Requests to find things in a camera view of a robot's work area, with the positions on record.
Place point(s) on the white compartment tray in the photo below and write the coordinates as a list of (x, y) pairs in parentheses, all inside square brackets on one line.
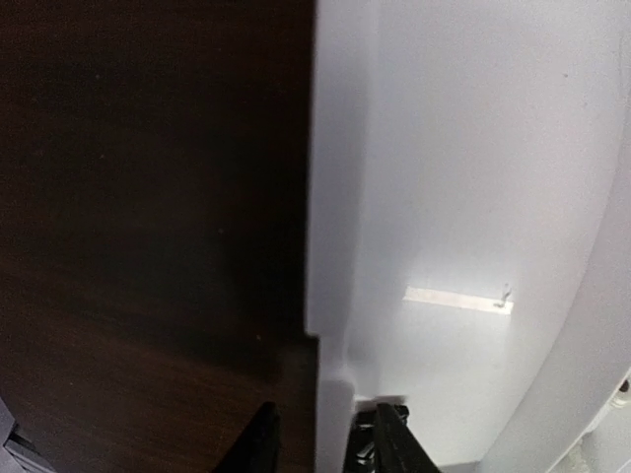
[(469, 223)]

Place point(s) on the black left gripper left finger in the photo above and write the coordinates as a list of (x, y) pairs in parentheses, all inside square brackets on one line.
[(256, 450)]

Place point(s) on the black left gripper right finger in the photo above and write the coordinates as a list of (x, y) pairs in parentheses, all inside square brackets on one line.
[(396, 448)]

